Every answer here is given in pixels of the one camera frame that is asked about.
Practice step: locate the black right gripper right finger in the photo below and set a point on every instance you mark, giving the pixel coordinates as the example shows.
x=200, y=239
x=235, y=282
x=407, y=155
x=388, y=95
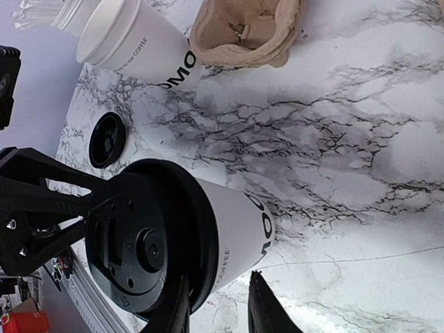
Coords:
x=265, y=313

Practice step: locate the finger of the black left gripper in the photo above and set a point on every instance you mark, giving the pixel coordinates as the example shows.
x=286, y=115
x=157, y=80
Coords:
x=25, y=177
x=25, y=246

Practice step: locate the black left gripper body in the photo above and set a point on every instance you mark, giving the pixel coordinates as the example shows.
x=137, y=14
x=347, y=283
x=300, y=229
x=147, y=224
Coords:
x=10, y=66

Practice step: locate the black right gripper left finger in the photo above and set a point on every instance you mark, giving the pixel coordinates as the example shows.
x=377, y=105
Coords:
x=174, y=312

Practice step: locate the single white paper cup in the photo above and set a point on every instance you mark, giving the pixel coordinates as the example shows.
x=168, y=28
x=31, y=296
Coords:
x=246, y=231

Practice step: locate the black plastic cup lid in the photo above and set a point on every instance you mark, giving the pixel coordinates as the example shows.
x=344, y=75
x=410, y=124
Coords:
x=107, y=141

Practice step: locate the white paper cups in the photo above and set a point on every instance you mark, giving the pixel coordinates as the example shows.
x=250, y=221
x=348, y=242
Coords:
x=134, y=39

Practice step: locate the white ribbed stirrer canister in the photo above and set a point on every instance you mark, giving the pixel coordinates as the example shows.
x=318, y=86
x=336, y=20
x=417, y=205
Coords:
x=74, y=15

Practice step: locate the brown cardboard cup carrier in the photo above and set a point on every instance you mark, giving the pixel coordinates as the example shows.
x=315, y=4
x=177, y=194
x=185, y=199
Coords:
x=246, y=33

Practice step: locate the front aluminium frame rail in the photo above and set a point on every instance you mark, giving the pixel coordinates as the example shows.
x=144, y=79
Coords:
x=97, y=314

